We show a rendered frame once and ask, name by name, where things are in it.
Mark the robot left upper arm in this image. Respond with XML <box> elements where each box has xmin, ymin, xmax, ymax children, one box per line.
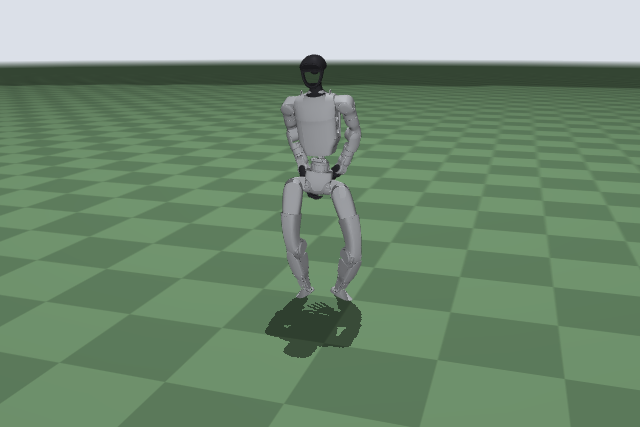
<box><xmin>334</xmin><ymin>95</ymin><xmax>361</xmax><ymax>141</ymax></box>

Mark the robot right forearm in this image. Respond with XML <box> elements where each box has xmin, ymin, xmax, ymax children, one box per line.
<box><xmin>286</xmin><ymin>131</ymin><xmax>310</xmax><ymax>174</ymax></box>

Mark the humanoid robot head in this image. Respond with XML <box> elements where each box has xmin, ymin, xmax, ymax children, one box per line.
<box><xmin>300</xmin><ymin>54</ymin><xmax>328</xmax><ymax>97</ymax></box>

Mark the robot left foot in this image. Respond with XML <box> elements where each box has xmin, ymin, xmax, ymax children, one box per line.
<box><xmin>330</xmin><ymin>286</ymin><xmax>353</xmax><ymax>301</ymax></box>

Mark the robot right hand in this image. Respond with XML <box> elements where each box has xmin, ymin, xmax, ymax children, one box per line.
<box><xmin>299</xmin><ymin>165</ymin><xmax>323</xmax><ymax>200</ymax></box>

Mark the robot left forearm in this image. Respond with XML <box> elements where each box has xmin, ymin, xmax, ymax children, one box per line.
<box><xmin>335</xmin><ymin>133</ymin><xmax>361</xmax><ymax>175</ymax></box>

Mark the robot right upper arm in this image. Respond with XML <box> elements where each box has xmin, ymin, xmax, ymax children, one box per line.
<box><xmin>281</xmin><ymin>96</ymin><xmax>299</xmax><ymax>142</ymax></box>

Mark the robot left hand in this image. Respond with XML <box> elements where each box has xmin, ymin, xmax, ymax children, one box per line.
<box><xmin>331</xmin><ymin>164</ymin><xmax>341</xmax><ymax>180</ymax></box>

